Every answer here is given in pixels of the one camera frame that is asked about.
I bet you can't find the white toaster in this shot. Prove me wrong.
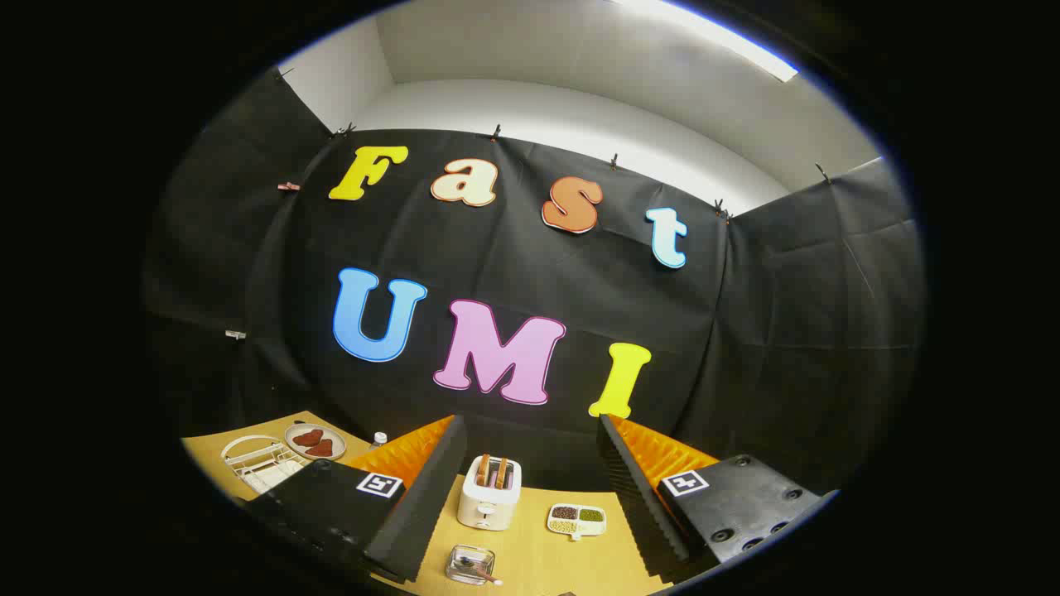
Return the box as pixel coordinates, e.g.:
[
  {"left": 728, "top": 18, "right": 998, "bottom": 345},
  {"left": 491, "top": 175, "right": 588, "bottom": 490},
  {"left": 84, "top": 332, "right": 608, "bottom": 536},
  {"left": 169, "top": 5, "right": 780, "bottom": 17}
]
[{"left": 457, "top": 454, "right": 523, "bottom": 531}]

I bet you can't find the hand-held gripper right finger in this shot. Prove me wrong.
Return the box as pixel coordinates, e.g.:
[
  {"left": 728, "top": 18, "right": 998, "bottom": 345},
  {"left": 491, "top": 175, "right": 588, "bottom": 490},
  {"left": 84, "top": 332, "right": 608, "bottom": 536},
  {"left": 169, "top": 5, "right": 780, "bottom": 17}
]
[{"left": 596, "top": 414, "right": 839, "bottom": 584}]

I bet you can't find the white divided dish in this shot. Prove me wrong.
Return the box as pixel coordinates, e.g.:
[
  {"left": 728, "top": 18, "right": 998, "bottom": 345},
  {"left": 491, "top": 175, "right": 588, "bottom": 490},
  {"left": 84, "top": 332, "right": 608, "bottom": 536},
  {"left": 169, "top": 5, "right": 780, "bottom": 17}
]
[{"left": 547, "top": 503, "right": 607, "bottom": 541}]

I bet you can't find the clear mesh basket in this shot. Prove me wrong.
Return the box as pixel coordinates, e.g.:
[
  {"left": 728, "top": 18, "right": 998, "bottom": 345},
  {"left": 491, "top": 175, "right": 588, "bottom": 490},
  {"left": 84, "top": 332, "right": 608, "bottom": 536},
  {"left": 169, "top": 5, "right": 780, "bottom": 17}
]
[{"left": 446, "top": 545, "right": 496, "bottom": 587}]

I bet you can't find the small beige plate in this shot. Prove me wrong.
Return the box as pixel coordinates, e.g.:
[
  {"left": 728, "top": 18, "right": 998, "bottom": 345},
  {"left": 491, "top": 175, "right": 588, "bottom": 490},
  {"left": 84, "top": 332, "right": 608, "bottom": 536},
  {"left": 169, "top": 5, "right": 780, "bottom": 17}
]
[{"left": 284, "top": 423, "right": 347, "bottom": 461}]

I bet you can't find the white wire dish rack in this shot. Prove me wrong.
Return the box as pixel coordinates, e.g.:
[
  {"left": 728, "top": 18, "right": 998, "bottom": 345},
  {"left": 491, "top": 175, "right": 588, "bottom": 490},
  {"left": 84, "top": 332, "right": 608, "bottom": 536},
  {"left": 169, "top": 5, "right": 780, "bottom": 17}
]
[{"left": 220, "top": 435, "right": 311, "bottom": 496}]

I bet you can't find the metal spoon red handle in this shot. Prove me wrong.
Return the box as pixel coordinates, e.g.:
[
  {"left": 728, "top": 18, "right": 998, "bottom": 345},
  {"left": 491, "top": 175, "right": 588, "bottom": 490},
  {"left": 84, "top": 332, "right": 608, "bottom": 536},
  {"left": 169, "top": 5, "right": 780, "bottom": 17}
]
[{"left": 460, "top": 556, "right": 504, "bottom": 586}]

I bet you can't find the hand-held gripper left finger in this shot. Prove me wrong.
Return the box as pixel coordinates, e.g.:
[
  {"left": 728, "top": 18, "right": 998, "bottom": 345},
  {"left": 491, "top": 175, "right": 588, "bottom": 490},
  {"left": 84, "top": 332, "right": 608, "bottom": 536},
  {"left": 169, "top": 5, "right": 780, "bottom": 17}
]
[{"left": 245, "top": 415, "right": 469, "bottom": 584}]

